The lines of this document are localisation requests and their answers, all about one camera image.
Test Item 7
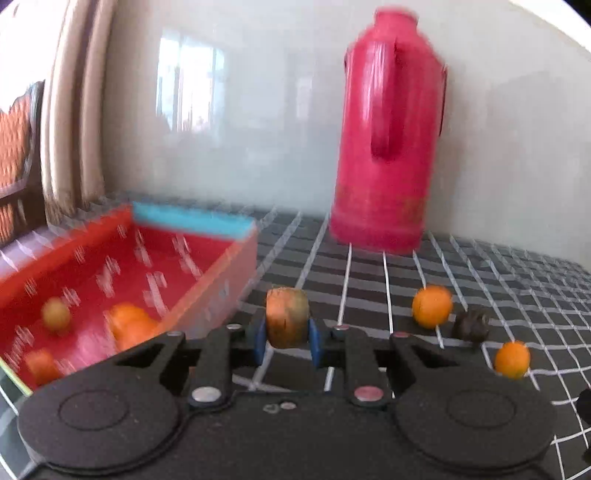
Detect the small yellowish round fruit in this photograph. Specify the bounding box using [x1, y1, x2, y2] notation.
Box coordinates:
[41, 296, 72, 332]

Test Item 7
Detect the dark wooden chair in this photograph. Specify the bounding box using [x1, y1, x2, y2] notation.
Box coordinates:
[0, 80, 47, 252]

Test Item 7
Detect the beige curtain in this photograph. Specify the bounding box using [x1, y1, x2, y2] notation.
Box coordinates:
[41, 0, 117, 228]

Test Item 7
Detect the colourful cardboard box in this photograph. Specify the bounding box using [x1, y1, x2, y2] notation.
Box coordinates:
[0, 200, 260, 398]

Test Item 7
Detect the brownish carrot piece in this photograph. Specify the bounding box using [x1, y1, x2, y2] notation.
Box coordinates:
[265, 287, 310, 349]

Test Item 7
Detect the red thermos flask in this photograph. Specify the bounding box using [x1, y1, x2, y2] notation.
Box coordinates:
[328, 6, 448, 256]

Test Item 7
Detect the orange carrot piece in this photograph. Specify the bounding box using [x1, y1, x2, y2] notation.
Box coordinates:
[25, 349, 63, 386]

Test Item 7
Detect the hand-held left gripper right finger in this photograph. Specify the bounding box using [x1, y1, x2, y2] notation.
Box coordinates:
[307, 318, 468, 411]

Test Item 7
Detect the small orange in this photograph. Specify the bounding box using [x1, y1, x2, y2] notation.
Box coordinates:
[411, 285, 454, 330]
[494, 340, 532, 380]

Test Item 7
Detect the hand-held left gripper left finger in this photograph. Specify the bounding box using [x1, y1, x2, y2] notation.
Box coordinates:
[115, 318, 267, 411]

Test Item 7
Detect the dark water chestnut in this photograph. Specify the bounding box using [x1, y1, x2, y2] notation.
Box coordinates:
[451, 308, 492, 343]

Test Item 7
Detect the large orange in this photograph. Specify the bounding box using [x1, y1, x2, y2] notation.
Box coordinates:
[107, 302, 151, 340]

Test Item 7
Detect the black white grid tablecloth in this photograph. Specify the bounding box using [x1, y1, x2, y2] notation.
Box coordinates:
[0, 194, 591, 480]

